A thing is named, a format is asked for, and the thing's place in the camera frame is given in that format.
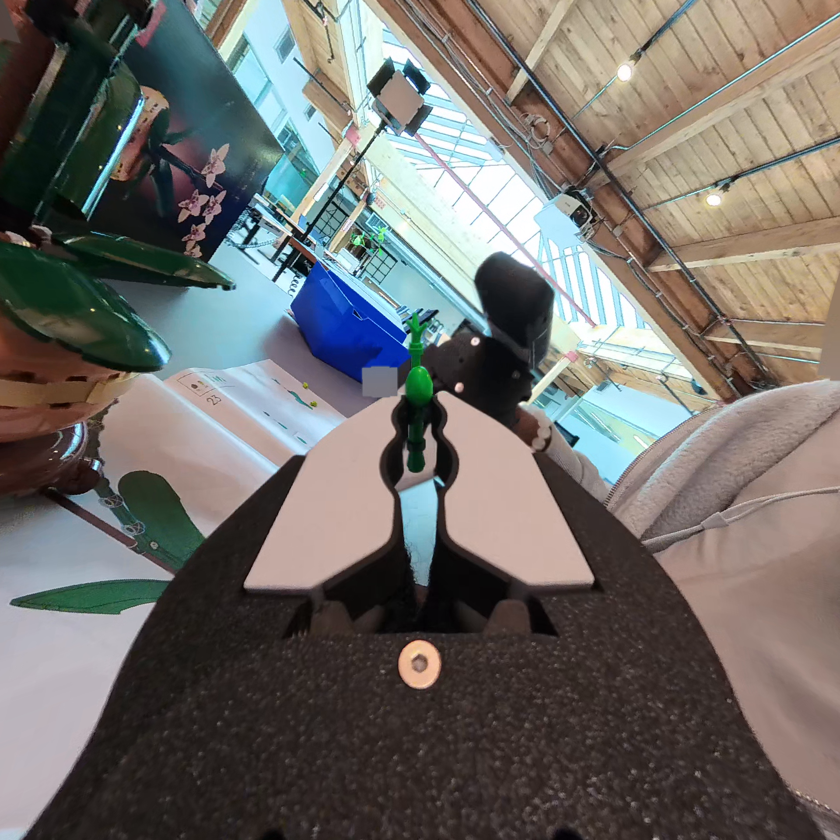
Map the toy brick potted plant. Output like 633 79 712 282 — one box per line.
0 0 236 496

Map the green toy flower stem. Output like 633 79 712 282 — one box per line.
402 311 435 473

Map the white ceiling box device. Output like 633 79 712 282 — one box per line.
533 187 599 245

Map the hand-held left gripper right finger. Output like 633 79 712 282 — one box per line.
423 390 597 614

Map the blue storage bin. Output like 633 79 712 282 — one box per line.
290 261 411 383

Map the black orchid print box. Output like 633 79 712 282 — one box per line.
85 0 286 263

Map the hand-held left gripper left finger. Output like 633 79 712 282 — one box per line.
243 392 421 614

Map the row of white office desks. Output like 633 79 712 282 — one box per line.
226 193 342 283

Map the open instruction booklet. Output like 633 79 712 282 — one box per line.
0 360 368 840

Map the studio light on stand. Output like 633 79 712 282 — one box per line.
285 58 434 263

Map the grey desk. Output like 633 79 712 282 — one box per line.
108 243 368 421

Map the person's right forearm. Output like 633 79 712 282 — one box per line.
538 427 614 506

